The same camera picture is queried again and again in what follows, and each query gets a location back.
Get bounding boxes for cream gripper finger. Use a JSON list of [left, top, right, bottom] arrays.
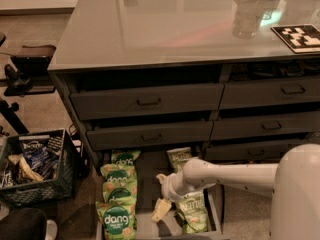
[[152, 199, 172, 222]]

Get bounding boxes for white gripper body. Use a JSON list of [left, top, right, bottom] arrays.
[[156, 172, 195, 202]]

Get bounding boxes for green dang chip bag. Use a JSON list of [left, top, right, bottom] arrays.
[[102, 180, 137, 203], [96, 202, 136, 240], [100, 164, 137, 182], [111, 150, 141, 166]]

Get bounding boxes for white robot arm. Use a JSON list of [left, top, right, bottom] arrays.
[[157, 144, 320, 240]]

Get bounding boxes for front green kettle chip bag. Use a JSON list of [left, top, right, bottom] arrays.
[[175, 192, 208, 234]]

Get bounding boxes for green kettle chip bag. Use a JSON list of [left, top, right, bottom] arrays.
[[167, 147, 195, 172], [175, 192, 208, 234]]

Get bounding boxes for back green kettle chip bag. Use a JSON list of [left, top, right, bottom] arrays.
[[167, 147, 195, 172]]

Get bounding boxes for open bottom left drawer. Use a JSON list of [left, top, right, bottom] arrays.
[[95, 147, 231, 240]]

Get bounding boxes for bottom right drawer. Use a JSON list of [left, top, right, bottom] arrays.
[[203, 138, 320, 163]]

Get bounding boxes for middle left drawer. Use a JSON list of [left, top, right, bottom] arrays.
[[87, 121, 213, 151]]

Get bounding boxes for top left drawer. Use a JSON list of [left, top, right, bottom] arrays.
[[70, 83, 223, 120]]

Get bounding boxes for top right drawer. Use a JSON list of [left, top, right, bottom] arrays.
[[220, 77, 320, 109]]

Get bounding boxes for grey drawer cabinet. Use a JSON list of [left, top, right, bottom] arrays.
[[49, 0, 320, 166]]

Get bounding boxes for middle right drawer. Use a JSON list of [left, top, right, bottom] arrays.
[[211, 111, 320, 140]]

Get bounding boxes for white shoe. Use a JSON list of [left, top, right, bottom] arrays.
[[45, 220, 58, 240]]

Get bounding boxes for blue snack bags in crate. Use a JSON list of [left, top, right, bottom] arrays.
[[0, 135, 63, 188]]

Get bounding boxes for dark green plastic crate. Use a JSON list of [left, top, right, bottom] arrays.
[[0, 129, 76, 207]]

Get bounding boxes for black trouser leg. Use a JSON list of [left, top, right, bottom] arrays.
[[0, 208, 47, 240]]

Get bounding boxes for dark chair with armrest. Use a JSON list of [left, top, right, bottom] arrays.
[[0, 45, 56, 134]]

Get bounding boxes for black white marker board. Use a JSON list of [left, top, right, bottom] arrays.
[[271, 24, 320, 53]]

